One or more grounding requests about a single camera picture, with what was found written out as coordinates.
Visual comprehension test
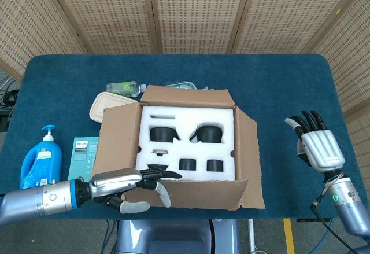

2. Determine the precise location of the white metal pole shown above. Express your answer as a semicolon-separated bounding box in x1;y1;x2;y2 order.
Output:
247;219;258;254

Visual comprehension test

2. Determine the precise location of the blue detergent pump bottle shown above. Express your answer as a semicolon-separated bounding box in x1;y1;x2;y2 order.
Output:
18;124;64;190

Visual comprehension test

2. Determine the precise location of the white foam insert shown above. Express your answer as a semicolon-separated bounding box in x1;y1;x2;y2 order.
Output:
135;105;235;181

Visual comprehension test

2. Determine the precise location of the clear plastic water bottle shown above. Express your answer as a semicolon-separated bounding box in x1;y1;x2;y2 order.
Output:
106;81;147;96

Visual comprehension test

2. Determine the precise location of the black ceramic teacup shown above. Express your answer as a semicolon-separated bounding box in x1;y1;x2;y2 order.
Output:
206;159;225;171
178;158;197;170

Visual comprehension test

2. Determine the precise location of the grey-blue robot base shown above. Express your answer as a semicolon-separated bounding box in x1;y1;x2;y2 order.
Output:
115;219;241;254

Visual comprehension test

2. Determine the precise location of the black cable bundle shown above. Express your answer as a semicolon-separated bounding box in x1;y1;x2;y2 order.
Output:
0;74;21;127

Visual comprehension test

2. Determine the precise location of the clear plastic packet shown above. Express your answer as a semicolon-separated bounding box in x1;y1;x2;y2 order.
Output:
165;80;214;91

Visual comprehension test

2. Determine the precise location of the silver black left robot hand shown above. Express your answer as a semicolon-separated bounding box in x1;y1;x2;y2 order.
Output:
88;168;183;215

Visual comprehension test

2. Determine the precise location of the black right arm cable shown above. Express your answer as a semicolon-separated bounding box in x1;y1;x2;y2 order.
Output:
309;198;359;254

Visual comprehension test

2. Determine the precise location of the black ceramic teapot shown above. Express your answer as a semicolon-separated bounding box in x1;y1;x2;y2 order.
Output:
189;124;225;144

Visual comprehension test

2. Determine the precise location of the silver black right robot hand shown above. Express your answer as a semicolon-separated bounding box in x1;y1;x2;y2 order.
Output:
284;109;346;174

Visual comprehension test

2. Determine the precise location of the teal Philips product box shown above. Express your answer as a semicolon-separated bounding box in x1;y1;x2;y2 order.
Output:
68;135;101;182

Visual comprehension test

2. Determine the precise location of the red taped cardboard box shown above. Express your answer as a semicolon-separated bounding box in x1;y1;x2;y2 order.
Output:
90;84;266;211

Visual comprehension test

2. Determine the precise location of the beige lidded lunch container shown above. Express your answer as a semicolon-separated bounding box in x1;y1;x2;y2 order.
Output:
88;91;139;123

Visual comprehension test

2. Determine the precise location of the woven wooden folding screen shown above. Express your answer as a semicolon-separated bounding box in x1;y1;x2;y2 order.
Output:
0;0;370;139

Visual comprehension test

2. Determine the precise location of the blue cable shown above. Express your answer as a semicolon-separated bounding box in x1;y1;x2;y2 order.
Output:
313;219;334;254
104;219;117;254

